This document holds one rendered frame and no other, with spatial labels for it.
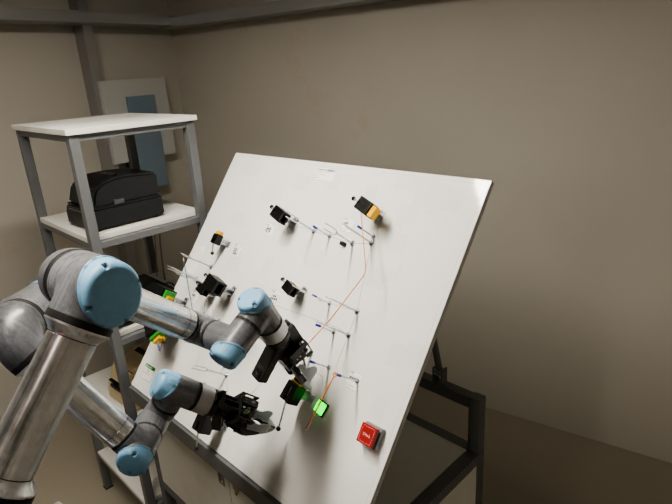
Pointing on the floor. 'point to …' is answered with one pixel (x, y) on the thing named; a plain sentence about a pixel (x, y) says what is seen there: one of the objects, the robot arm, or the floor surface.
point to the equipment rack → (72, 131)
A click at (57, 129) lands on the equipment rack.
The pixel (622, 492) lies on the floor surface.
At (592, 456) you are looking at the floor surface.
